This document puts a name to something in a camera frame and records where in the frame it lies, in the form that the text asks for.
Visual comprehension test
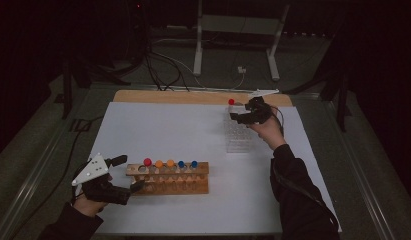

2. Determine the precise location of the bundle of black floor cables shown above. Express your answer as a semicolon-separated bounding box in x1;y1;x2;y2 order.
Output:
144;46;191;92

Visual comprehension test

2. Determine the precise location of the orange-capped test tube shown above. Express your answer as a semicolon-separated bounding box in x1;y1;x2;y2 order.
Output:
166;159;176;192
154;159;165;192

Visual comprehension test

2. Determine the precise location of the person's left hand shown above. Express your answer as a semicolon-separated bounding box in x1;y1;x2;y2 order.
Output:
72;194;109;218

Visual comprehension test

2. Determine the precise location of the clear acrylic test tube rack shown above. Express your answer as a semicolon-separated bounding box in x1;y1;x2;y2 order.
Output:
223;106;256;154

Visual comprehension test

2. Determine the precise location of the white floor cable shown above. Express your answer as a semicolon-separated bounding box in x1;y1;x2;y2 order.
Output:
152;38;248;90

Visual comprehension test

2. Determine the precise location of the metal floor rail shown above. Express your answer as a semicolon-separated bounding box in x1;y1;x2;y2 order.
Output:
321;98;397;240
0;84;94;239

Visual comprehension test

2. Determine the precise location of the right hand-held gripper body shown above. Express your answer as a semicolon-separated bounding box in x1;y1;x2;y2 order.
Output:
247;88;281;126

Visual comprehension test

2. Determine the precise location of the long black floor cable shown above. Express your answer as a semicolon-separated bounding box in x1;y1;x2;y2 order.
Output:
7;114;106;240

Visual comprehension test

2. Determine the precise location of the blue-capped test tube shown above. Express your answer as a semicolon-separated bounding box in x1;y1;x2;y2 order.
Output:
177;160;187;192
190;160;200;192

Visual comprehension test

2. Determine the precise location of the dark tripod stand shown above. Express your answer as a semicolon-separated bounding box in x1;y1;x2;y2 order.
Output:
289;49;353;133
61;58;131;120

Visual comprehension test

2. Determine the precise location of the black floor bracket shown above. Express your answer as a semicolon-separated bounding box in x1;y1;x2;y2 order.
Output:
70;117;93;133

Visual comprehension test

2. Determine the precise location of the grey metal stand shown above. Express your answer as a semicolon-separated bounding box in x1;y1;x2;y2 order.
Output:
192;0;291;82

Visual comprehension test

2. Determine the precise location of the person's right hand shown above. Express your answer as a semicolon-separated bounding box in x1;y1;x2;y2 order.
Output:
249;111;287;151

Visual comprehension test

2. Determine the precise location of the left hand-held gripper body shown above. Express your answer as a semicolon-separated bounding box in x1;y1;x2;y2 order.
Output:
71;152;133;206

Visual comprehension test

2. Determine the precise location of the red-capped test tube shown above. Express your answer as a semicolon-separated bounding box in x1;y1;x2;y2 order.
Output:
142;157;155;192
227;98;244;114

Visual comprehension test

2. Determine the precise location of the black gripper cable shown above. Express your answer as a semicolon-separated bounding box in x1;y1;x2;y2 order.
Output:
270;105;286;136

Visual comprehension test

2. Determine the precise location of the wooden test tube rack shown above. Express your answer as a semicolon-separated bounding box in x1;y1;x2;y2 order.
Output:
125;161;210;196

